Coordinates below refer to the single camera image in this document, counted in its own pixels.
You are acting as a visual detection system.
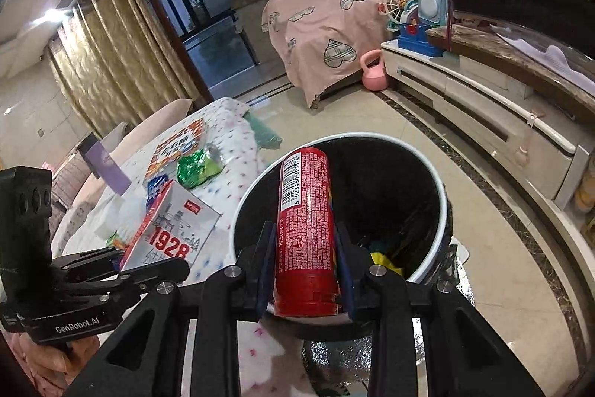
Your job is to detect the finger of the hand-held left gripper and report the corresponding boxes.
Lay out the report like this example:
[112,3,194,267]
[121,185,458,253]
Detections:
[49,246,124,281]
[56,257,190,309]

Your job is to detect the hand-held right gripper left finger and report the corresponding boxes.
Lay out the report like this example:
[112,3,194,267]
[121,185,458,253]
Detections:
[60,220,280,397]

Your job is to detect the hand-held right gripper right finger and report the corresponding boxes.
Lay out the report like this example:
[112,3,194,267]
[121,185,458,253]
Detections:
[335,222,547,397]

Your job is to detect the yellow snack wrapper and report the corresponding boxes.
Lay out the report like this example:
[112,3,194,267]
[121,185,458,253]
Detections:
[369,250,405,277]

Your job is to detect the red and white milk carton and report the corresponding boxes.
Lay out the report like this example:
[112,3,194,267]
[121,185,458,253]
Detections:
[120,180,221,272]

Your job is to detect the red snack tube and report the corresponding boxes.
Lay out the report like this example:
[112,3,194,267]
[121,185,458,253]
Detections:
[272,147,342,318]

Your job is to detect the white round trash bin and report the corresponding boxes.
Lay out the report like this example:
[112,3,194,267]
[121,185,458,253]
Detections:
[231,134,454,339]

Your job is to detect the silver foil sheet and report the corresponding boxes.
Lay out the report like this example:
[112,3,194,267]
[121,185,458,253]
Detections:
[300,332,428,397]

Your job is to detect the blue packet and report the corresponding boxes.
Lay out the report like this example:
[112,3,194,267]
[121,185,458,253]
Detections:
[146,173,174,212]

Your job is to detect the purple drink bottle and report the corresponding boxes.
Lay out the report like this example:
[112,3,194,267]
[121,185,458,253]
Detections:
[79,134,133,195]

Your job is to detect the pink cloth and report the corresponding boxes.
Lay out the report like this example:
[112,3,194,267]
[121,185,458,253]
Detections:
[14,332,100,397]

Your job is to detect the green foil wrapper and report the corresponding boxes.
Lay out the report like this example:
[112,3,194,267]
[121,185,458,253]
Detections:
[177,143,226,188]

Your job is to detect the orange flat box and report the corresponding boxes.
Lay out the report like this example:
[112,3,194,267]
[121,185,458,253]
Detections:
[144,118,208,181]

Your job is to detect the teal cloth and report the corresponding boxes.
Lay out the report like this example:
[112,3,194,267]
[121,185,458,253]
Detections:
[244,111,283,149]

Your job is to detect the beige sofa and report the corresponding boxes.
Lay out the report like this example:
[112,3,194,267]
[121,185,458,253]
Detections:
[49,98,193,230]

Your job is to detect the white dotted tablecloth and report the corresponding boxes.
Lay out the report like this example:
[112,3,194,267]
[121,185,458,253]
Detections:
[51,97,303,397]

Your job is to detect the gold patterned curtain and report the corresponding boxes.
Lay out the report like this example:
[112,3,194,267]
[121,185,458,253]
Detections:
[46,0,210,137]

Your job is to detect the pink kettlebell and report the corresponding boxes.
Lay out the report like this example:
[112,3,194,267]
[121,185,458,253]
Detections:
[359,49,389,92]

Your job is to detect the pink drawer safety lock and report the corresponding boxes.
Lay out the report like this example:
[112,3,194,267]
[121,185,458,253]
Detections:
[516,109,547,165]

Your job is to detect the white television stand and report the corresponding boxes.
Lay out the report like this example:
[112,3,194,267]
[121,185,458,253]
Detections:
[380,22,595,240]

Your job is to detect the glass balcony door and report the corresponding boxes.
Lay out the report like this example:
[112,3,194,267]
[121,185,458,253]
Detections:
[153,0,261,100]

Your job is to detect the pink heart print cover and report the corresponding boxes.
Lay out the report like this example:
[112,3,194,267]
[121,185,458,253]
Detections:
[261,0,396,112]

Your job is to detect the small toy fan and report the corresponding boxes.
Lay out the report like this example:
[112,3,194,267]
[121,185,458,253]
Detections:
[379,0,417,28]

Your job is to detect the blue toy machine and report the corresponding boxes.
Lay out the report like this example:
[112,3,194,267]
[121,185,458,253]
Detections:
[397,0,451,58]

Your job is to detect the white paper sheets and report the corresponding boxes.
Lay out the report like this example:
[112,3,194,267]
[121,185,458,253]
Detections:
[488,22,595,81]

